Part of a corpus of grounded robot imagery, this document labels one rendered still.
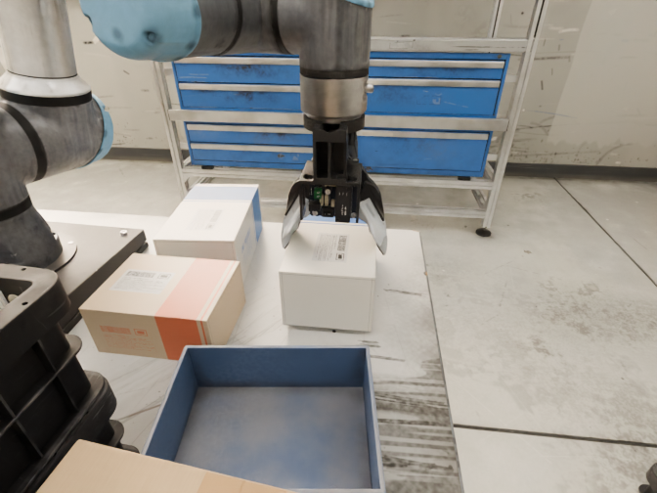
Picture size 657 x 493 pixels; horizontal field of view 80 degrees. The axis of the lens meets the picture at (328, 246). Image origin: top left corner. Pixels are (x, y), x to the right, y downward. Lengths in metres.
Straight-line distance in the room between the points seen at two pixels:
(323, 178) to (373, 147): 1.56
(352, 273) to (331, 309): 0.06
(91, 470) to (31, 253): 0.46
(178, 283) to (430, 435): 0.35
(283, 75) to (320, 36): 1.55
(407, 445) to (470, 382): 1.01
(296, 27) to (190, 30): 0.12
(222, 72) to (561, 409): 1.90
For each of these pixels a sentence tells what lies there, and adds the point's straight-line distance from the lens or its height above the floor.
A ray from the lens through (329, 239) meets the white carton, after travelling 0.55.
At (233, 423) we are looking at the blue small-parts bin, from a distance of 0.47.
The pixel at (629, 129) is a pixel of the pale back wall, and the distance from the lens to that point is 3.30.
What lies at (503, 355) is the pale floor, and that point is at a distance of 1.58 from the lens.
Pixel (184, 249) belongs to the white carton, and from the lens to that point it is 0.61.
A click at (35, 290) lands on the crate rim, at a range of 0.31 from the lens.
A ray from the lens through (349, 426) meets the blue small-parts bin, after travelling 0.45.
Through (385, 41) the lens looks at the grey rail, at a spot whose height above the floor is 0.92.
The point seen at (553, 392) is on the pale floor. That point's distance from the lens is 1.54.
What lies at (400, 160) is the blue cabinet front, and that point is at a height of 0.39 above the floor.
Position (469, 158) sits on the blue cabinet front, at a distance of 2.07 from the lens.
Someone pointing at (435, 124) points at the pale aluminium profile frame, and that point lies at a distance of 1.95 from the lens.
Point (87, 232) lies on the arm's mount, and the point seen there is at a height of 0.74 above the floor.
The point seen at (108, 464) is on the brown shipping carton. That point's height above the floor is 0.86.
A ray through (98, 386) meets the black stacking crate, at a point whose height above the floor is 0.83.
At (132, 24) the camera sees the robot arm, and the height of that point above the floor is 1.07.
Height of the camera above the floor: 1.09
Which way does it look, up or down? 33 degrees down
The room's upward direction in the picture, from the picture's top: straight up
